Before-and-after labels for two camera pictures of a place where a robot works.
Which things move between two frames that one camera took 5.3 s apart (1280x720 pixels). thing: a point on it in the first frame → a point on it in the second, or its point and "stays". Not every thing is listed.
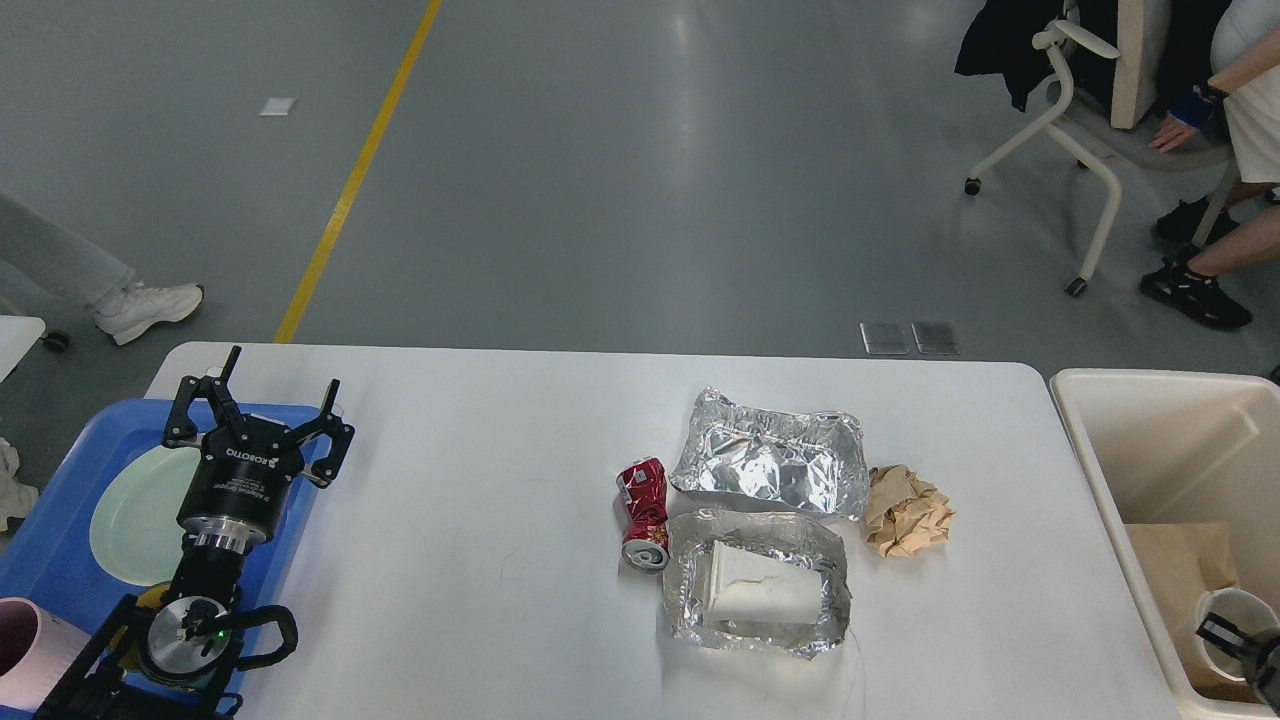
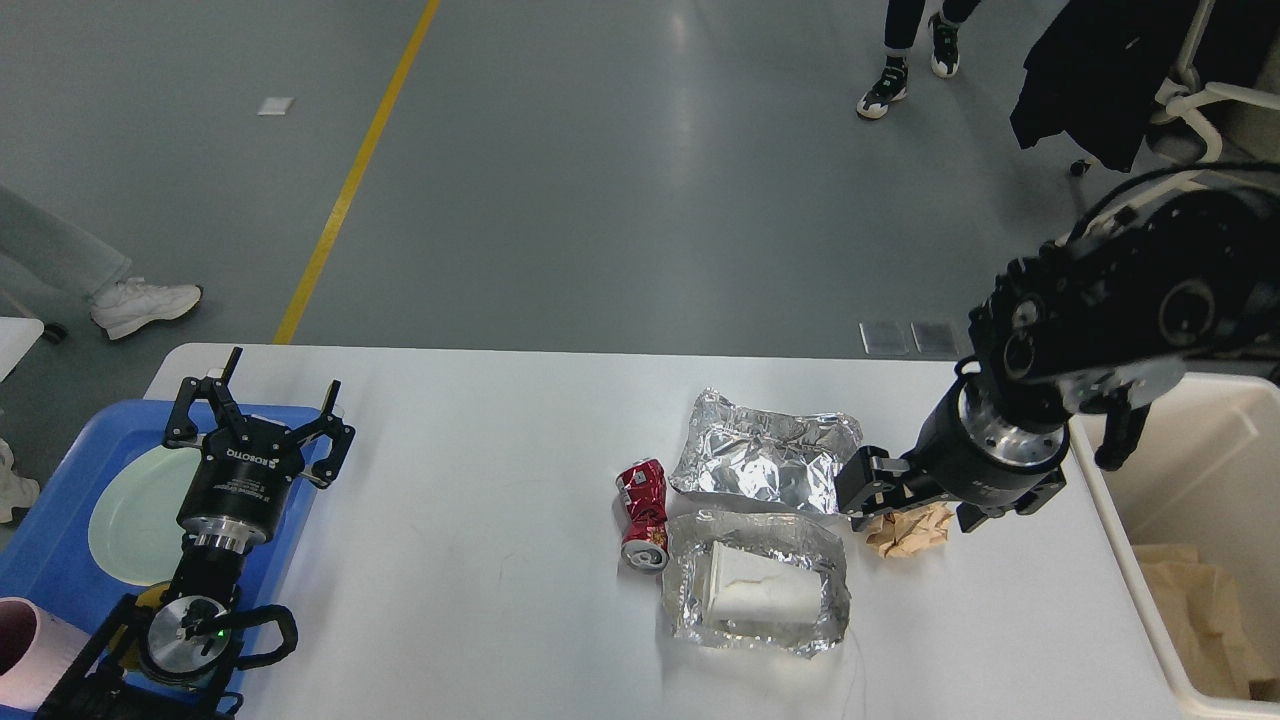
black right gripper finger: [1224, 635] → [972, 515]
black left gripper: [238, 492] stays
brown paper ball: [905, 513] stays
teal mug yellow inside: [151, 598] stays
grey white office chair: [1127, 135] → [1194, 122]
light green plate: [134, 531] stays
